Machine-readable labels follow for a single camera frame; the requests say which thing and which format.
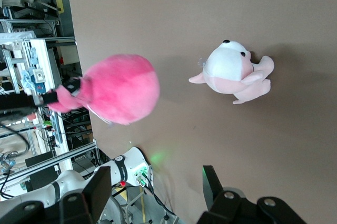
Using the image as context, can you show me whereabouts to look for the pale pink white plush dog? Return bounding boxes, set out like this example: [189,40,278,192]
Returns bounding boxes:
[188,39,275,105]

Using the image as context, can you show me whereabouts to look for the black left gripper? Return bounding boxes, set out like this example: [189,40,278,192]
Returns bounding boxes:
[0,78,82,119]

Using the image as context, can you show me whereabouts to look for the blue cloth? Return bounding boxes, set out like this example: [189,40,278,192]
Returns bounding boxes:
[21,47,38,90]

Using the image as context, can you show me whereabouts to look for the black left arm base cable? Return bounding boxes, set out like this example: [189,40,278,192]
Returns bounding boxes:
[142,181,182,224]

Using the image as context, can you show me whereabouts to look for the round hot pink plush toy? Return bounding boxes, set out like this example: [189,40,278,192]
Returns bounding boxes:
[47,53,161,127]

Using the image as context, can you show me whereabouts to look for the aluminium frame profile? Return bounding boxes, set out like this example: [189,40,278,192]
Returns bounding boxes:
[25,141,100,169]

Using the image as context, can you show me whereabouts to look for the black flat panel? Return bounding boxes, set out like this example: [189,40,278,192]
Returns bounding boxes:
[25,151,60,169]

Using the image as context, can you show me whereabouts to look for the white metal shelf rack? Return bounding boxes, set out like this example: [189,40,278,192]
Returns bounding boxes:
[0,37,80,156]

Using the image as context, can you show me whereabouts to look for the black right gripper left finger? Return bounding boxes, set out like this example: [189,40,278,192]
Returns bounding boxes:
[59,166,113,224]

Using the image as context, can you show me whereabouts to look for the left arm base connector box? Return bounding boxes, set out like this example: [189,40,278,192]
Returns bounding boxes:
[133,166,154,189]

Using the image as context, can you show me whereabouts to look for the black looped cable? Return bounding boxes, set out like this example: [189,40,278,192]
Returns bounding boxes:
[0,124,31,162]

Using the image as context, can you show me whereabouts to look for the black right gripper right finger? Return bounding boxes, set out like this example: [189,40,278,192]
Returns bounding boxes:
[200,165,250,224]

